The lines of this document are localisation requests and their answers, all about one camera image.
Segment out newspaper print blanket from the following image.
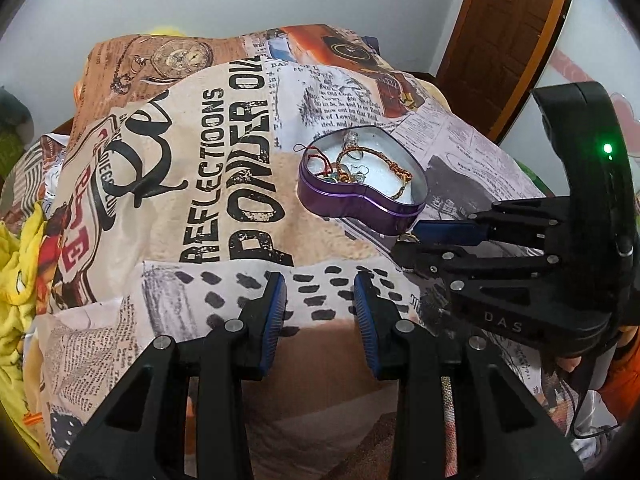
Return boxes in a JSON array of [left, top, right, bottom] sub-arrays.
[[35, 22, 576, 480]]

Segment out brown wooden door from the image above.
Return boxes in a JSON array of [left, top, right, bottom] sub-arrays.
[[435, 0, 576, 143]]

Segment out person's right forearm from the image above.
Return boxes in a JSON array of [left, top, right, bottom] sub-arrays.
[[597, 325, 640, 428]]

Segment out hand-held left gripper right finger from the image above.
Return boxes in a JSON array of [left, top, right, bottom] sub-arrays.
[[352, 270, 586, 480]]

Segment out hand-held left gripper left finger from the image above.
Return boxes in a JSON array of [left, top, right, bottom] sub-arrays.
[[57, 271, 288, 480]]

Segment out white heart-sticker wardrobe door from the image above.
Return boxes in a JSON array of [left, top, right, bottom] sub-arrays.
[[500, 0, 640, 201]]

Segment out small silver jewelry pieces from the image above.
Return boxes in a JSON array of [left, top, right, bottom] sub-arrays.
[[320, 162, 373, 186]]

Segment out yellow ring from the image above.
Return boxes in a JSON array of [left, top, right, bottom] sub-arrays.
[[149, 22, 192, 39]]

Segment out striped cloth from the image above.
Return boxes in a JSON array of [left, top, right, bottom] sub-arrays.
[[0, 135, 76, 227]]

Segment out purple heart-shaped tin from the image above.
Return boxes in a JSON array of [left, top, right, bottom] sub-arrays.
[[297, 126, 429, 236]]

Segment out gold braided bracelet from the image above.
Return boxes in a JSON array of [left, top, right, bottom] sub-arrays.
[[337, 146, 415, 200]]

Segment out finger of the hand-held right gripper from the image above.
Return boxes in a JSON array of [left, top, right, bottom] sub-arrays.
[[392, 240, 617, 352], [412, 197, 576, 252]]

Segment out yellow cloth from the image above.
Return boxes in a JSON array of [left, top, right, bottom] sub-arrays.
[[0, 200, 51, 461]]

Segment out red cord bracelet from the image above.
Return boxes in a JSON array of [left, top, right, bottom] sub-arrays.
[[294, 144, 343, 177]]

